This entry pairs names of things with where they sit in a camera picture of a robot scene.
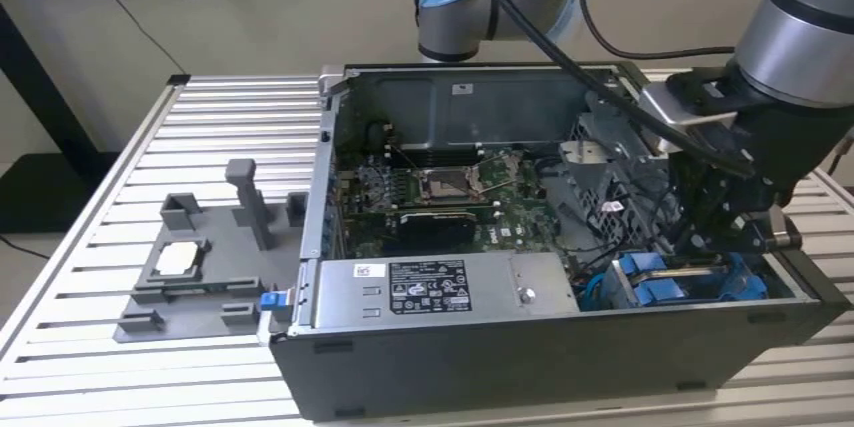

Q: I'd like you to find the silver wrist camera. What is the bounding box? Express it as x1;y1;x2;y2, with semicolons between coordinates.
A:
638;82;737;154

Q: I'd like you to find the silver power supply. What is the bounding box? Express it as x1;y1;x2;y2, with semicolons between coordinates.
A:
311;252;581;334

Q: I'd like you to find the green motherboard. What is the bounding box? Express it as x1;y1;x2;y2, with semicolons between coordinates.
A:
337;145;583;261

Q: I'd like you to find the blue wire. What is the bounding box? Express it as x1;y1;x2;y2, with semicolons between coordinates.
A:
575;270;609;310

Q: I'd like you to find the thin black wall wire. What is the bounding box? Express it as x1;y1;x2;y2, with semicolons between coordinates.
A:
66;0;192;79

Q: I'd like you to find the black open PC case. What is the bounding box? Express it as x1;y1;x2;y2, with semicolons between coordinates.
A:
256;60;854;422

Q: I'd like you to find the looping black cable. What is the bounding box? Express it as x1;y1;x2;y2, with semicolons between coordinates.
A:
578;0;737;59

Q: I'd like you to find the black wire with white tag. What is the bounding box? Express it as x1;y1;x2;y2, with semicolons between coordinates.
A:
553;161;675;269

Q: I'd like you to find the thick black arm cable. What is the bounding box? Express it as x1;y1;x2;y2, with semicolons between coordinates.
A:
469;0;760;177

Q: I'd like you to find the CPU socket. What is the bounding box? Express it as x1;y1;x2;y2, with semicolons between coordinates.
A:
410;166;490;207

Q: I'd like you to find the grey parts rack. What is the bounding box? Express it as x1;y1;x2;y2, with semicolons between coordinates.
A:
114;158;310;344

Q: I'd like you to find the silver CPU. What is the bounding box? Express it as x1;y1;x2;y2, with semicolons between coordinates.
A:
155;243;203;277

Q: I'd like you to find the black graphics card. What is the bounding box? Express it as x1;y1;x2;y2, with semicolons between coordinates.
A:
397;210;481;254

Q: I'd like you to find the black floor cable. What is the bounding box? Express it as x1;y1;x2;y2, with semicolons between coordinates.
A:
0;235;52;260

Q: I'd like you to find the metal disk bay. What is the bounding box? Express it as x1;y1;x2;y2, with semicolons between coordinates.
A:
610;251;776;309

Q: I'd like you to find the black desk leg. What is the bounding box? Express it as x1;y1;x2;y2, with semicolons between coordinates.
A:
0;1;119;236

